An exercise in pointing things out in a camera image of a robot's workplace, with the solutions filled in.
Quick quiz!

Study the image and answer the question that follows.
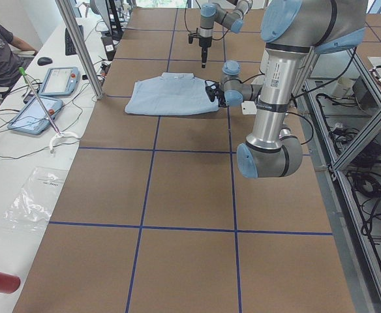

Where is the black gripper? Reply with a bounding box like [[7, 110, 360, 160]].
[[198, 37, 212, 68], [215, 89, 227, 107]]

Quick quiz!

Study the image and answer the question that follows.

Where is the light blue button-up shirt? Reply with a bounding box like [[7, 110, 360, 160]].
[[125, 72, 219, 116]]

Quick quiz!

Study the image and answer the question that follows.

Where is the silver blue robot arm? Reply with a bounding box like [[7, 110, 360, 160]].
[[220, 1, 367, 178], [189, 0, 252, 68]]

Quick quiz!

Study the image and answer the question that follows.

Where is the black keyboard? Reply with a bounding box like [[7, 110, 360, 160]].
[[65, 28, 76, 56]]

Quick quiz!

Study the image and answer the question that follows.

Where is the upper blue teach pendant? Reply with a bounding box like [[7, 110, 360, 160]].
[[38, 67, 80, 97]]

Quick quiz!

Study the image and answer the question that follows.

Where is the blue teach pendant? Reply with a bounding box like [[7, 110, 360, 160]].
[[38, 67, 80, 97], [7, 97, 63, 135]]

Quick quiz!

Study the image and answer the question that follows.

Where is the white curved hook piece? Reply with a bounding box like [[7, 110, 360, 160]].
[[49, 131, 80, 153]]

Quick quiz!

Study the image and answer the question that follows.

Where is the black computer mouse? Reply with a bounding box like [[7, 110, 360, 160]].
[[37, 57, 53, 66]]

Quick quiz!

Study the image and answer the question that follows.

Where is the metal rod green tip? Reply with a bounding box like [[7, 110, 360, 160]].
[[18, 67, 62, 137]]

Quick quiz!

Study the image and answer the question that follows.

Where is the lower blue teach pendant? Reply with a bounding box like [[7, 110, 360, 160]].
[[7, 97, 63, 135]]

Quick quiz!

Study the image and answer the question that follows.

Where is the clear plastic bag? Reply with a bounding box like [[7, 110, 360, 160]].
[[0, 167, 68, 234]]

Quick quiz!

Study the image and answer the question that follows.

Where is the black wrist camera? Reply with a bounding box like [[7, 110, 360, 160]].
[[188, 28, 200, 44], [204, 80, 219, 102]]

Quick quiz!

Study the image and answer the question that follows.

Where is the grey aluminium frame post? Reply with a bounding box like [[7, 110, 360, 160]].
[[55, 0, 103, 100]]

